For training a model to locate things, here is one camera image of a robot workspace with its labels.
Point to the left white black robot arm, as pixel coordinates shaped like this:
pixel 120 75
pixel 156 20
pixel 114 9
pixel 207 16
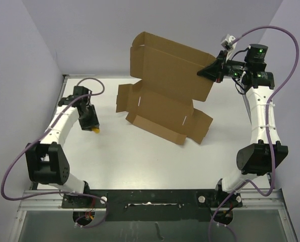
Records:
pixel 46 160

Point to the small yellow cylinder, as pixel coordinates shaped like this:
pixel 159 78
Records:
pixel 96 130

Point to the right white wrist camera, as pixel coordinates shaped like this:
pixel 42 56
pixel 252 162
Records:
pixel 229 43

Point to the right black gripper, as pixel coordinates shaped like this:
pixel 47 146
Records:
pixel 213 71

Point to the aluminium table frame rail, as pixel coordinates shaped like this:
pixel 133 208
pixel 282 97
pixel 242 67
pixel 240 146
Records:
pixel 255 197

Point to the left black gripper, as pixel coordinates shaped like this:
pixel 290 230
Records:
pixel 87 125

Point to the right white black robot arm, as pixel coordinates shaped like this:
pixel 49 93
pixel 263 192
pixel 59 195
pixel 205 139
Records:
pixel 265 151

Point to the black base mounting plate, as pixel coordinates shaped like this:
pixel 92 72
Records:
pixel 154 205

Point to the brown cardboard box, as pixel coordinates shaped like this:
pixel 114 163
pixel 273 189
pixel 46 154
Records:
pixel 161 102

